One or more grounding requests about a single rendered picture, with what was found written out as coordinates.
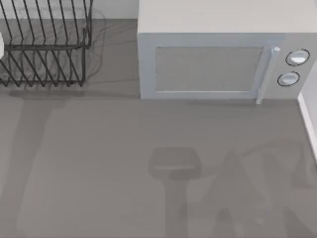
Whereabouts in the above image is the microwave oven door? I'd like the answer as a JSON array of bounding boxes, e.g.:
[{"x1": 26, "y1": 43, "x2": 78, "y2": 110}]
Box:
[{"x1": 137, "y1": 33, "x2": 285, "y2": 100}]

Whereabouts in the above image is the pale microwave oven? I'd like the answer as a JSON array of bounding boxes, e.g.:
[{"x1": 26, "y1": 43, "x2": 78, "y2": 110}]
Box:
[{"x1": 136, "y1": 0, "x2": 317, "y2": 105}]

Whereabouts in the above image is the round microwave knob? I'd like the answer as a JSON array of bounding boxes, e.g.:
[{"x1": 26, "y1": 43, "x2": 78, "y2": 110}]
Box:
[
  {"x1": 277, "y1": 71, "x2": 301, "y2": 87},
  {"x1": 285, "y1": 49, "x2": 311, "y2": 66}
]

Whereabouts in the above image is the microwave door handle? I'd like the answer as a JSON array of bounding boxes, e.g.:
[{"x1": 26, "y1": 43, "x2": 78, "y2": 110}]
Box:
[{"x1": 256, "y1": 46, "x2": 281, "y2": 105}]

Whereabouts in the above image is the black wire dish rack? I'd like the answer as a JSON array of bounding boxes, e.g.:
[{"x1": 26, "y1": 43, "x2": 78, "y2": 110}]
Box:
[{"x1": 0, "y1": 0, "x2": 94, "y2": 88}]

